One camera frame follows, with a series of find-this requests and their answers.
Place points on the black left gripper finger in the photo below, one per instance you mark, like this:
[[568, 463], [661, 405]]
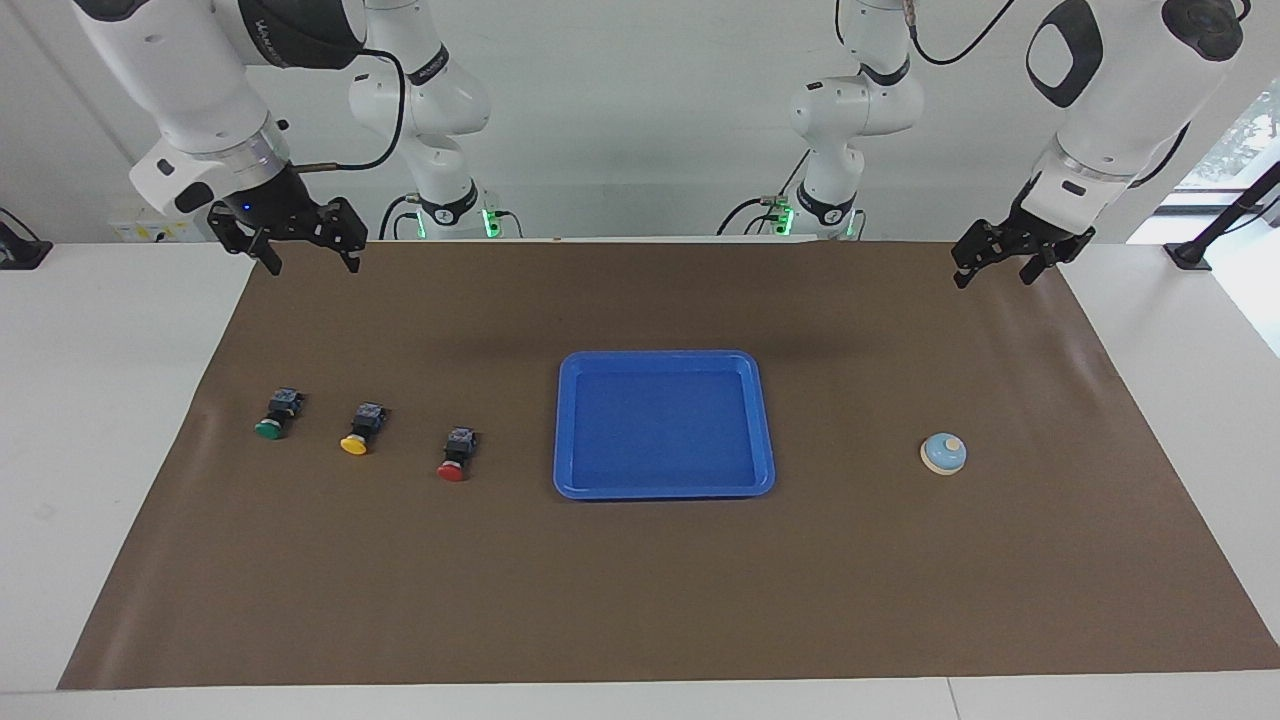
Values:
[[963, 275], [1034, 270]]

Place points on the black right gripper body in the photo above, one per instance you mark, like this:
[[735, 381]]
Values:
[[290, 215]]

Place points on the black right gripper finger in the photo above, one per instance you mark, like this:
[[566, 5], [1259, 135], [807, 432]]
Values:
[[269, 255], [351, 254]]

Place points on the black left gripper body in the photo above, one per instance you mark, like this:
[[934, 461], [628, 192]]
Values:
[[1015, 240]]

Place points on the green push button switch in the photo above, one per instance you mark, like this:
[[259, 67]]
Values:
[[280, 408]]

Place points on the yellow push button switch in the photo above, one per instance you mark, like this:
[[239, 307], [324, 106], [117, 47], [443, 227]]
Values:
[[362, 425]]

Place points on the red push button switch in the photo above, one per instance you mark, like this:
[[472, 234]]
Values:
[[457, 452]]

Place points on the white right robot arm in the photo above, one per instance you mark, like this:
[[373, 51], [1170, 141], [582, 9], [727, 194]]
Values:
[[200, 80]]

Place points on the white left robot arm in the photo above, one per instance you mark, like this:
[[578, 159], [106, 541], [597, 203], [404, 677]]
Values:
[[1110, 110]]

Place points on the light blue call bell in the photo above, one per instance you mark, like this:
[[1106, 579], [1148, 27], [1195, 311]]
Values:
[[942, 455]]

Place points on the blue plastic tray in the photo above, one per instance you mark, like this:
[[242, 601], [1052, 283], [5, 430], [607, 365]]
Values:
[[660, 425]]

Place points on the white power outlet box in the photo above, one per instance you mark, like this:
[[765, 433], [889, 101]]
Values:
[[140, 230]]

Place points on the black stand with pole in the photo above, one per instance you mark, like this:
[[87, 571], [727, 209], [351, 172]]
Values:
[[1190, 255]]

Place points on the window with green foliage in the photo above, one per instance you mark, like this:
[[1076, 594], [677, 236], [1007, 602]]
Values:
[[1240, 140]]

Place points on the brown table mat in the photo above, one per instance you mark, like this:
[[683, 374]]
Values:
[[640, 590]]

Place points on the black table clamp mount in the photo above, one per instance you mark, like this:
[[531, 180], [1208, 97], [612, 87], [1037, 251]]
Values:
[[22, 255]]

